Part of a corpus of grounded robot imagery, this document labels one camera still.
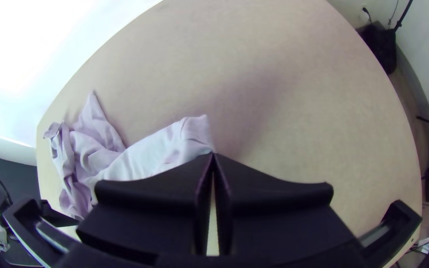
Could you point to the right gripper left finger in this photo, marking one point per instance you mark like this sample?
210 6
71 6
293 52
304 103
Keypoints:
155 212

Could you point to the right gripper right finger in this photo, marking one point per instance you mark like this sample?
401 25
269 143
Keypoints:
274 216

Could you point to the grey t-shirt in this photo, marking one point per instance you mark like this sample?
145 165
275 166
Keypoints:
99 149

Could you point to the black bag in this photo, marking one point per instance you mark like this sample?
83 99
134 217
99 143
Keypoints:
380 44

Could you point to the black stand pole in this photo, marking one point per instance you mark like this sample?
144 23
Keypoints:
403 15

